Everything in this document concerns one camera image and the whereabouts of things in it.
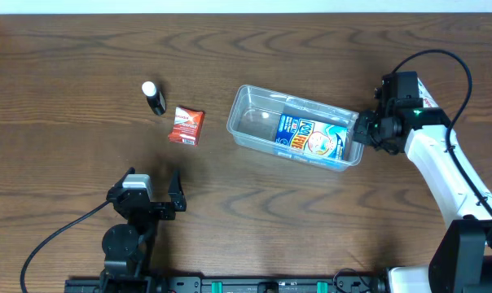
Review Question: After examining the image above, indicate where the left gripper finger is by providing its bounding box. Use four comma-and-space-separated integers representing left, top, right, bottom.
113, 167, 135, 188
168, 169, 187, 212

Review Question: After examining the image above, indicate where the blue Kool Fever box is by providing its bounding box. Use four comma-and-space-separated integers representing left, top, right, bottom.
275, 114, 348, 160

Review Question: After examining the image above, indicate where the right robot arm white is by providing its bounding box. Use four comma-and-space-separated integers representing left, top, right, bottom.
353, 107, 492, 292

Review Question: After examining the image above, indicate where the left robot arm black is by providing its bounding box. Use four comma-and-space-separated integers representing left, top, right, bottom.
100, 168, 187, 292

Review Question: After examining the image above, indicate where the clear plastic container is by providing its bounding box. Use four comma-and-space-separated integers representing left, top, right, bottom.
227, 85, 363, 172

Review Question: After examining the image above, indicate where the white blue Panadol box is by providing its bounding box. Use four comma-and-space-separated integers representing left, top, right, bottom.
417, 78, 438, 107

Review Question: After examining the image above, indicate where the red orange sachet packet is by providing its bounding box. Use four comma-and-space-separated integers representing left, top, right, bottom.
168, 107, 204, 146

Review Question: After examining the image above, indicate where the black bottle white cap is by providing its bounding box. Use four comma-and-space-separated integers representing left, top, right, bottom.
142, 81, 166, 116

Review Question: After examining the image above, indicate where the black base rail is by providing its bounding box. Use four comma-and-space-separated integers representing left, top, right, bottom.
64, 274, 388, 293

